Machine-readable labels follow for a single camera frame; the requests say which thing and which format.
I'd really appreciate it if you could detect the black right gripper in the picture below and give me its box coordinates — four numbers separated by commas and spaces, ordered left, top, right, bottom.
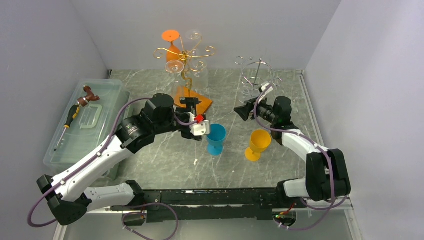
234, 94, 278, 125

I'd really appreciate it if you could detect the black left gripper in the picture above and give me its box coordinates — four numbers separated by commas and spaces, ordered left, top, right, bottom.
153, 98, 201, 139

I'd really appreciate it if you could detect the clear tall glass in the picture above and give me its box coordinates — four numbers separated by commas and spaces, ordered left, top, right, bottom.
237, 84, 255, 105

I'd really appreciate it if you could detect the gold wire glass rack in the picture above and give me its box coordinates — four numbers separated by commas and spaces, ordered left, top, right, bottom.
153, 35, 216, 114

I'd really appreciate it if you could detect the yellow plastic goblet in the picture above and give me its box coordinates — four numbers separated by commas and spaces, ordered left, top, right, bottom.
244, 129, 272, 162

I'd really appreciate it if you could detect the chrome wire glass rack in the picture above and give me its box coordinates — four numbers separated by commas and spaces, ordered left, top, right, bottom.
234, 56, 283, 98

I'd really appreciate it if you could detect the clear small glass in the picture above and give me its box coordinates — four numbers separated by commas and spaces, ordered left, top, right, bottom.
190, 59, 209, 92

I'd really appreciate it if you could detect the blue plastic goblet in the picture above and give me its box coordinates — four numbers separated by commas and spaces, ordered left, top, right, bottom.
206, 123, 227, 156

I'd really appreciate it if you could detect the clear pink tinted glass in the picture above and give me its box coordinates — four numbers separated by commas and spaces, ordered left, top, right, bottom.
165, 59, 186, 105

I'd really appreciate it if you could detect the orange plastic goblet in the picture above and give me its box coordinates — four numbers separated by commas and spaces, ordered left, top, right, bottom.
161, 29, 181, 62

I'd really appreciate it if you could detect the clear wine glass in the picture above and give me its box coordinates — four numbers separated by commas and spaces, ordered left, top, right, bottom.
184, 29, 203, 56

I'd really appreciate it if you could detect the clear plastic storage box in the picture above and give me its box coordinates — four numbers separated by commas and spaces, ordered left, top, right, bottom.
43, 79, 131, 175

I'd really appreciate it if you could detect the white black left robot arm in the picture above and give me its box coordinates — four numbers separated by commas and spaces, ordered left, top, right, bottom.
37, 93, 210, 226

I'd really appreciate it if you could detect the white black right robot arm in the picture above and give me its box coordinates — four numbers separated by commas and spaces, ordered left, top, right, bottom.
234, 96, 351, 208

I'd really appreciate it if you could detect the brown bronze faucet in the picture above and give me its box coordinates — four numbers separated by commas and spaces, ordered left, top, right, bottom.
77, 85, 100, 107

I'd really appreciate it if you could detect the black yellow screwdriver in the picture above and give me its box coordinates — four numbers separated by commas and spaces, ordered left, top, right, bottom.
53, 103, 80, 152

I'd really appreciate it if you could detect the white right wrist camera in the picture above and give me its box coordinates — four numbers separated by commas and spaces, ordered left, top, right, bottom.
259, 82, 274, 96

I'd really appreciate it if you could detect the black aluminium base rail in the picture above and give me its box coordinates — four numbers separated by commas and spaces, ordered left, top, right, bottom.
61, 187, 352, 228

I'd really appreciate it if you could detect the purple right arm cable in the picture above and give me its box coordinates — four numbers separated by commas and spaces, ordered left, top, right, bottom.
253, 85, 349, 232

